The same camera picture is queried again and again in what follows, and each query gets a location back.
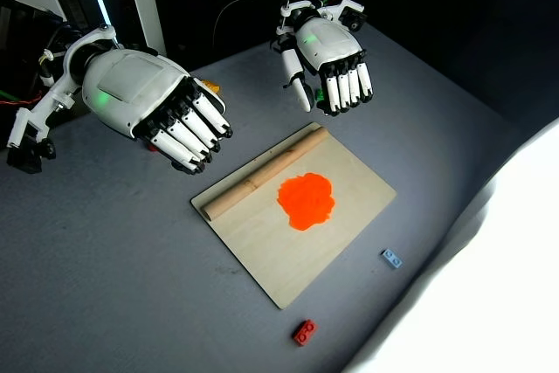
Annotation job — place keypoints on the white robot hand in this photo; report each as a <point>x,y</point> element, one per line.
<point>327,43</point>
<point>131,84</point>

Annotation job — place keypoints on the wooden rolling pin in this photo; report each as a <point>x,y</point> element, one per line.
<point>266,172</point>

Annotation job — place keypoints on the large red toy brick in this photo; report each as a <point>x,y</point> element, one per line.
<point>152,147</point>

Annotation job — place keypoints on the yellow toy brick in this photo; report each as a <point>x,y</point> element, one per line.
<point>210,86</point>

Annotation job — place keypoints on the flat orange dough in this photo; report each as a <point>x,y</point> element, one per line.
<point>305,200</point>

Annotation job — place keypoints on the grey table cloth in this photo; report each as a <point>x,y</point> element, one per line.
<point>109,259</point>

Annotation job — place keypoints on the light wooden board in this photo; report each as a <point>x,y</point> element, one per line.
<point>271,255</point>

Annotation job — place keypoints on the light blue toy brick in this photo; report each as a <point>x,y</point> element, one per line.
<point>391,258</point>

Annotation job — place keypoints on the white backdrop sheet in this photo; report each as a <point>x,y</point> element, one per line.
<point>480,281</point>

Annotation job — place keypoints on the small red toy brick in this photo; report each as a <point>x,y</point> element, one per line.
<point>304,332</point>

